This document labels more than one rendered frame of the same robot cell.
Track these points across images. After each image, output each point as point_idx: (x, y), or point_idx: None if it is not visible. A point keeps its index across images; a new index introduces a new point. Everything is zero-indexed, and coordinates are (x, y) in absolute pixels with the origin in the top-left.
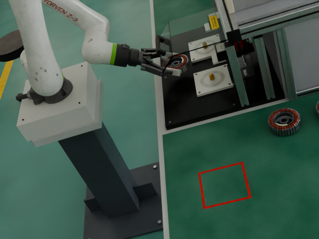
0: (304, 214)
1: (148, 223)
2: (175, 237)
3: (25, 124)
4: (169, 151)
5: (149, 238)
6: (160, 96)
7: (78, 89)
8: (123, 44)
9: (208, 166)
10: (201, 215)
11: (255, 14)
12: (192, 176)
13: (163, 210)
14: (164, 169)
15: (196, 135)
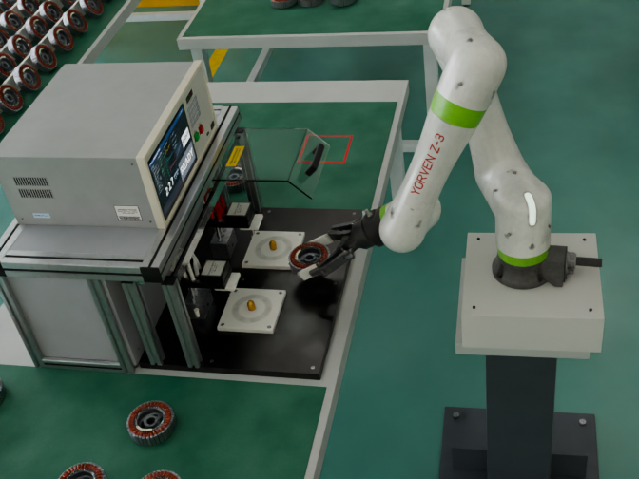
0: (274, 118)
1: (475, 421)
2: (386, 121)
3: (578, 233)
4: (368, 190)
5: (477, 404)
6: (355, 266)
7: (481, 261)
8: (370, 216)
9: (332, 165)
10: (357, 131)
11: None
12: (351, 161)
13: (392, 142)
14: (380, 174)
15: (329, 199)
